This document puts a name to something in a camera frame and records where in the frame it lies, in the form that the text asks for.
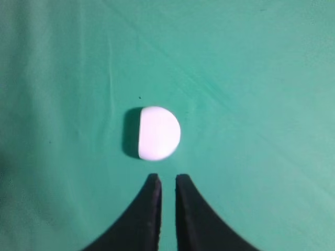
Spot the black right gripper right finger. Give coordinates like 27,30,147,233
175,174,255,250

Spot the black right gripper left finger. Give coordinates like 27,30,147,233
84,174,162,251

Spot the white earphone case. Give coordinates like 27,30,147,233
138,106,181,161

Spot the green tablecloth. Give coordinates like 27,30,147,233
1,1,334,250

